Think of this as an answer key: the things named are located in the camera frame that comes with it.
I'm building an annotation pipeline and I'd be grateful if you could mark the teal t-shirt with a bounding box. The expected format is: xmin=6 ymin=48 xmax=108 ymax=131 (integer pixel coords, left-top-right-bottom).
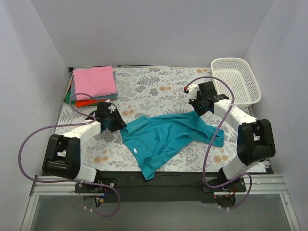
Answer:
xmin=120 ymin=111 xmax=224 ymax=180

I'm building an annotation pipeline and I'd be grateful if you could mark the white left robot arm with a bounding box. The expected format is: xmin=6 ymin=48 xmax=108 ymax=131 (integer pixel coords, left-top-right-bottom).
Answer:
xmin=42 ymin=102 xmax=127 ymax=193

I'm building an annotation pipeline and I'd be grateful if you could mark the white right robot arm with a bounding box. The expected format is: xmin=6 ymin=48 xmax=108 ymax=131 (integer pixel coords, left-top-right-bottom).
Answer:
xmin=184 ymin=81 xmax=276 ymax=191

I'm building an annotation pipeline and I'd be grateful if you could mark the red folded t-shirt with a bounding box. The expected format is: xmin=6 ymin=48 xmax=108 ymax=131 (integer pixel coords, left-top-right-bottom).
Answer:
xmin=64 ymin=80 xmax=75 ymax=104

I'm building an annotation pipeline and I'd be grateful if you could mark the pink folded t-shirt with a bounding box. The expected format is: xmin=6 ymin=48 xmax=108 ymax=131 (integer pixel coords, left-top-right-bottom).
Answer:
xmin=73 ymin=66 xmax=117 ymax=101

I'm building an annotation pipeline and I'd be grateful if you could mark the green folded t-shirt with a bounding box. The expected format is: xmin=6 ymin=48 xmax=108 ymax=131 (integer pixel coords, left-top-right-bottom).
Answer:
xmin=64 ymin=90 xmax=76 ymax=104

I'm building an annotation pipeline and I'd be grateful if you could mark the white perforated plastic basket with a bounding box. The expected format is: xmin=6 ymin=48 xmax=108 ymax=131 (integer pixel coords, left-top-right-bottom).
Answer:
xmin=211 ymin=57 xmax=262 ymax=108

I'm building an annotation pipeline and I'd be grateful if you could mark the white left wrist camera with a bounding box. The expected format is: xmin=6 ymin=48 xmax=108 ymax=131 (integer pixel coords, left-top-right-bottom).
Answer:
xmin=105 ymin=100 xmax=117 ymax=112

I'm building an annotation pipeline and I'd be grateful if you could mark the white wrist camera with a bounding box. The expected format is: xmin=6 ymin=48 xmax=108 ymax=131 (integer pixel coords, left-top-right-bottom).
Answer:
xmin=105 ymin=100 xmax=117 ymax=112
xmin=184 ymin=84 xmax=199 ymax=101

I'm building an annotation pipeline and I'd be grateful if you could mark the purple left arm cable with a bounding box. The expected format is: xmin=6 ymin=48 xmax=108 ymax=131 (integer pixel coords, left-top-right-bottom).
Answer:
xmin=18 ymin=93 xmax=121 ymax=217

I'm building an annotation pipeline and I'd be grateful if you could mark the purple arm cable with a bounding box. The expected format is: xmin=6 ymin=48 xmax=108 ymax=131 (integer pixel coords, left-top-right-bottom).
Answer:
xmin=18 ymin=93 xmax=121 ymax=217
xmin=185 ymin=76 xmax=253 ymax=210

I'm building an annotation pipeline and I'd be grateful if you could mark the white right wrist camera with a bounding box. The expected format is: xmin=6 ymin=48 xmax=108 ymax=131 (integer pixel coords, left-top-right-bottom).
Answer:
xmin=184 ymin=84 xmax=199 ymax=101

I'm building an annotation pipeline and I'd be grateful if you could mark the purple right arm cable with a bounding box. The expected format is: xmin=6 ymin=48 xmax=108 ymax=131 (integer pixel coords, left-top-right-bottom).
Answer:
xmin=185 ymin=76 xmax=253 ymax=210

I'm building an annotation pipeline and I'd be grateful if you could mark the aluminium front frame rail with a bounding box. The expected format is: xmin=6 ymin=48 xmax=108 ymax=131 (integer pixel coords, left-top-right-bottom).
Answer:
xmin=20 ymin=174 xmax=301 ymax=231

